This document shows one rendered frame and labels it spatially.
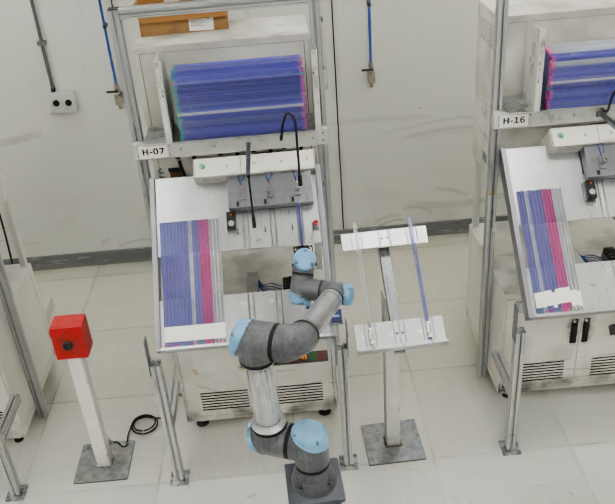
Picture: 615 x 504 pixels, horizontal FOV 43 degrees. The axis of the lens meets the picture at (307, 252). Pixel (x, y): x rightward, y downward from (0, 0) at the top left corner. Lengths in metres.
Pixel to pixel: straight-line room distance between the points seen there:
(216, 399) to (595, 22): 2.27
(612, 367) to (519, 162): 1.12
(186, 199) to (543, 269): 1.46
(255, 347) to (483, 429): 1.66
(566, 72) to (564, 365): 1.35
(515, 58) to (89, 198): 2.78
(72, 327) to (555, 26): 2.26
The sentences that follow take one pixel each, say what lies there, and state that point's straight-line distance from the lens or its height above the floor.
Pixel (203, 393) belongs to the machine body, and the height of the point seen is 0.22.
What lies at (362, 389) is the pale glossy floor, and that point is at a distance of 3.86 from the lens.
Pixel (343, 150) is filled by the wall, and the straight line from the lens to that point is 4.77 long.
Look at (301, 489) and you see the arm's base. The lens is 2.65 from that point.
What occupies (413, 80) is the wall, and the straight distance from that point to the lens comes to 4.68.
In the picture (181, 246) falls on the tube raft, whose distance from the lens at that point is 3.13.
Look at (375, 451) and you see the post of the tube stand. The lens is 3.54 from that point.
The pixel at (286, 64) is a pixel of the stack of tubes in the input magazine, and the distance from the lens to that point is 3.02.
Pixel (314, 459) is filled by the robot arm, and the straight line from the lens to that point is 2.54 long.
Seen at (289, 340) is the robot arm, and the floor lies 1.17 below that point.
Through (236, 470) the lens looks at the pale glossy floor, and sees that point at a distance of 3.54.
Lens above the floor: 2.52
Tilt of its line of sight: 30 degrees down
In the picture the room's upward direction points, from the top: 5 degrees counter-clockwise
